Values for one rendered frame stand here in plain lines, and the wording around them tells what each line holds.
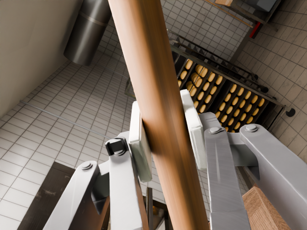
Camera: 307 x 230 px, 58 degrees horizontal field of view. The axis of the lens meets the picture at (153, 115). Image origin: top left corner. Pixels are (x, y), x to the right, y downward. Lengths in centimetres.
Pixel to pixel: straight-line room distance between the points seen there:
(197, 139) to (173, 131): 3
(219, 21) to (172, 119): 513
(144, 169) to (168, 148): 3
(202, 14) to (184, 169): 505
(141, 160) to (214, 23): 514
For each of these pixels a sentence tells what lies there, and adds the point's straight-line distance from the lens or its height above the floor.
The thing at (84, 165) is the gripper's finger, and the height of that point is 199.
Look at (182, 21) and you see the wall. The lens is 518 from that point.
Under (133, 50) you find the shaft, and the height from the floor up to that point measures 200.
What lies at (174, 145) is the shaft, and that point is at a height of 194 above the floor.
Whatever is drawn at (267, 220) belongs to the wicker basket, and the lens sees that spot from 224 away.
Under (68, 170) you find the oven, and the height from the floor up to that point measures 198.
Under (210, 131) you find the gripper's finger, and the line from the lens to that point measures 16.
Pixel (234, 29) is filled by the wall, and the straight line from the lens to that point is 539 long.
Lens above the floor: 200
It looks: 12 degrees down
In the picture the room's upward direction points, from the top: 65 degrees counter-clockwise
